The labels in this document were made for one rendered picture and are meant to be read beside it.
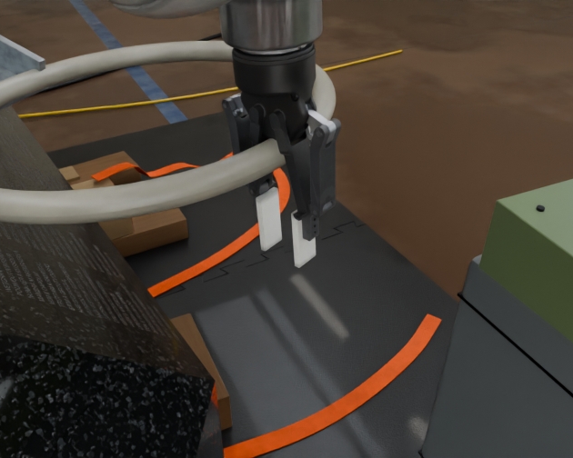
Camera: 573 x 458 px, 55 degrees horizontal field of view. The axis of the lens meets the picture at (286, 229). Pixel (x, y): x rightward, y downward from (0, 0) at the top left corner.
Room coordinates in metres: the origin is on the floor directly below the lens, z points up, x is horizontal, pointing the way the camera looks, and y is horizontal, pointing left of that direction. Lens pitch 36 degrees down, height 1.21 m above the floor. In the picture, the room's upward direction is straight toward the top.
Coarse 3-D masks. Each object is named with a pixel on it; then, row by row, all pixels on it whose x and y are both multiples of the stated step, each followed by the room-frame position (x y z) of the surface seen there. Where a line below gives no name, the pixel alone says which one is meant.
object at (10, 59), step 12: (0, 36) 0.82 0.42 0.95; (0, 48) 0.81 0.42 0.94; (12, 48) 0.80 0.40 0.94; (24, 48) 0.80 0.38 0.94; (0, 60) 0.81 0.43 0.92; (12, 60) 0.80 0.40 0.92; (24, 60) 0.79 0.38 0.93; (36, 60) 0.78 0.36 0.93; (0, 72) 0.80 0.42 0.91; (12, 72) 0.81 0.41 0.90; (24, 96) 0.75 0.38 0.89; (0, 108) 0.72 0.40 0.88
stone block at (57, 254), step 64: (0, 128) 1.04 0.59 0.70; (0, 256) 0.52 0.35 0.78; (64, 256) 0.62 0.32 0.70; (0, 320) 0.40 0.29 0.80; (64, 320) 0.45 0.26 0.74; (128, 320) 0.53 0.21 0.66; (0, 384) 0.34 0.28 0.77; (64, 384) 0.37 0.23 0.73; (128, 384) 0.41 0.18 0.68; (192, 384) 0.46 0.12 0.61; (0, 448) 0.30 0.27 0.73; (64, 448) 0.33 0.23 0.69; (128, 448) 0.36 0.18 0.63; (192, 448) 0.40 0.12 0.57
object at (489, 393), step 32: (480, 256) 0.50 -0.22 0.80; (480, 288) 0.47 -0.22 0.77; (480, 320) 0.46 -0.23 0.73; (512, 320) 0.43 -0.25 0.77; (544, 320) 0.40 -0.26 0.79; (448, 352) 0.49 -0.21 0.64; (480, 352) 0.45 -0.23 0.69; (512, 352) 0.42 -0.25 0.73; (544, 352) 0.39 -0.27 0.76; (448, 384) 0.48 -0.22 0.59; (480, 384) 0.44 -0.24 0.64; (512, 384) 0.41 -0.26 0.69; (544, 384) 0.38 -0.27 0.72; (448, 416) 0.47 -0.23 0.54; (480, 416) 0.43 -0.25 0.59; (512, 416) 0.39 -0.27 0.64; (544, 416) 0.36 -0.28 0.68; (448, 448) 0.45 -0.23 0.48; (480, 448) 0.41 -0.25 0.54; (512, 448) 0.38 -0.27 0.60; (544, 448) 0.35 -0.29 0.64
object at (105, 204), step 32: (64, 64) 0.81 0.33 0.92; (96, 64) 0.83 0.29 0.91; (128, 64) 0.84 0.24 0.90; (0, 96) 0.71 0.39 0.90; (320, 96) 0.59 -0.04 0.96; (224, 160) 0.45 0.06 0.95; (256, 160) 0.46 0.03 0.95; (0, 192) 0.42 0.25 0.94; (32, 192) 0.41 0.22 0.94; (64, 192) 0.41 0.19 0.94; (96, 192) 0.41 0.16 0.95; (128, 192) 0.41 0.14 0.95; (160, 192) 0.41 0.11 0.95; (192, 192) 0.42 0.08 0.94; (224, 192) 0.43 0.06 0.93
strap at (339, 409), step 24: (120, 168) 1.70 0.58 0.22; (168, 168) 1.87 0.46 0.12; (288, 192) 1.86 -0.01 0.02; (240, 240) 1.54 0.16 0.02; (168, 288) 1.29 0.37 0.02; (408, 360) 1.01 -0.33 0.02; (360, 384) 0.92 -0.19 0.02; (384, 384) 0.92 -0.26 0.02; (336, 408) 0.85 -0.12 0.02; (288, 432) 0.79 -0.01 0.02; (312, 432) 0.79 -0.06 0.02; (240, 456) 0.72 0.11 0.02
